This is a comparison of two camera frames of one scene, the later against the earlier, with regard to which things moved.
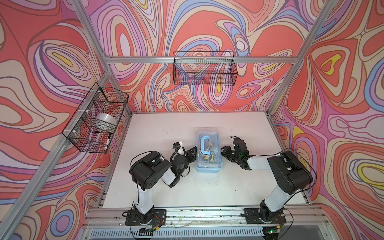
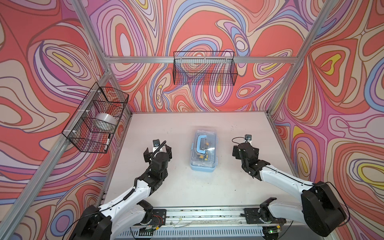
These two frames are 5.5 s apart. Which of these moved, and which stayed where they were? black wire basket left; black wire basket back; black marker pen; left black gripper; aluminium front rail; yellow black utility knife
Moved: yellow black utility knife; left black gripper
Stayed: black wire basket left; black marker pen; black wire basket back; aluminium front rail
